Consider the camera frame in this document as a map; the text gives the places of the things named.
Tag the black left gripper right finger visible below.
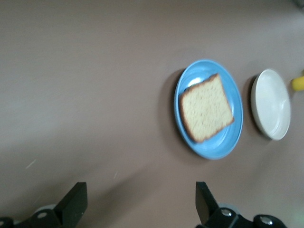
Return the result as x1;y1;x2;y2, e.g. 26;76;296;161
196;181;285;228

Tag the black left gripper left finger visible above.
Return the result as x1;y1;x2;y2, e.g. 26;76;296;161
0;182;88;228

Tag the brown bread slice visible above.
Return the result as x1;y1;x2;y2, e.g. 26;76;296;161
178;73;235;144

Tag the yellow mustard squeeze bottle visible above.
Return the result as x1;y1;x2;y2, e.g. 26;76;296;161
291;76;304;91

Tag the blue plate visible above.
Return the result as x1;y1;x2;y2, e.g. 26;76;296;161
174;59;244;160

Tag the beige plate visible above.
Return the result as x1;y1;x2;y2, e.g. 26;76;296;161
251;68;292;141

